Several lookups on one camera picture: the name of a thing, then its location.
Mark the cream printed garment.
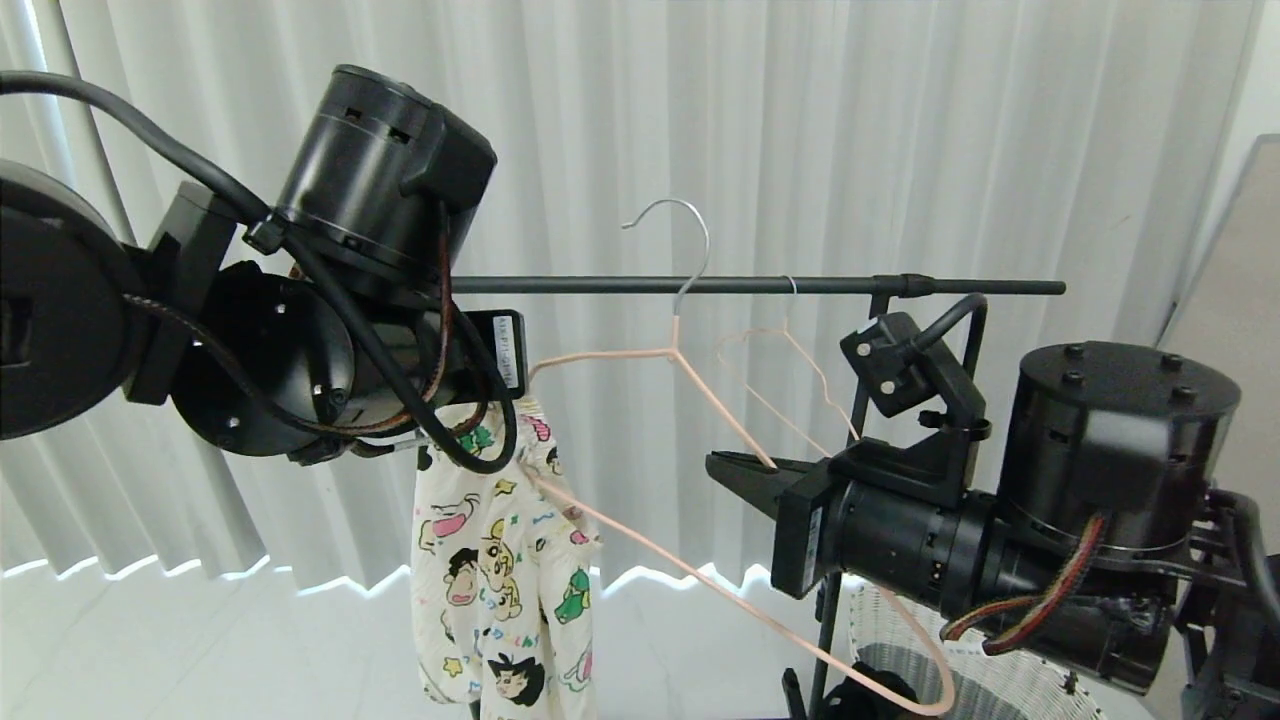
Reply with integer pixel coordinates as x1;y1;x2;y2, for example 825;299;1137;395
410;395;603;720

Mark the white curtain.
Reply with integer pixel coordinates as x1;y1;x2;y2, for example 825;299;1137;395
0;0;1267;601

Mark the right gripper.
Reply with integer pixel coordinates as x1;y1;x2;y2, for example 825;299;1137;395
772;462;1001;613

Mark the black clothes rack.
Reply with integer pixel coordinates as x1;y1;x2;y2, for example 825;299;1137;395
450;272;1068;720

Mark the pink clothes hanger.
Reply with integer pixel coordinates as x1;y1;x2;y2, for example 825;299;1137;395
522;198;958;718
715;278;863;457

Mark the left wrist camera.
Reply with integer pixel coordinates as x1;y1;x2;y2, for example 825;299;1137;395
125;180;286;406

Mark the white laundry basket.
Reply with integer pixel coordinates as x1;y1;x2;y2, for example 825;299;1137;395
848;583;1151;720

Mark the black garment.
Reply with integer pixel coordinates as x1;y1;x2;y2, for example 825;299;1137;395
825;660;922;720

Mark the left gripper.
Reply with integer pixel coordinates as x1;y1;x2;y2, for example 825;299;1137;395
170;260;526;466

